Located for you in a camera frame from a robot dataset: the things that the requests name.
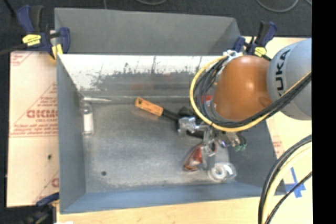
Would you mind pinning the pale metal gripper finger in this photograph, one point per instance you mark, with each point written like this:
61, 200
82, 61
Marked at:
203, 162
212, 158

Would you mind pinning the red-brown sunglasses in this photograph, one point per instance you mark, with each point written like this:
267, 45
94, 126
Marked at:
194, 157

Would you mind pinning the grey metal bin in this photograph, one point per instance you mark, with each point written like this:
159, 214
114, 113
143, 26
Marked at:
136, 144

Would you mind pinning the clear glass vial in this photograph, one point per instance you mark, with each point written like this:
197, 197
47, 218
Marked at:
88, 119

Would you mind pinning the brown cardboard board red print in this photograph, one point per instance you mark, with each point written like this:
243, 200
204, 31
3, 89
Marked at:
31, 91

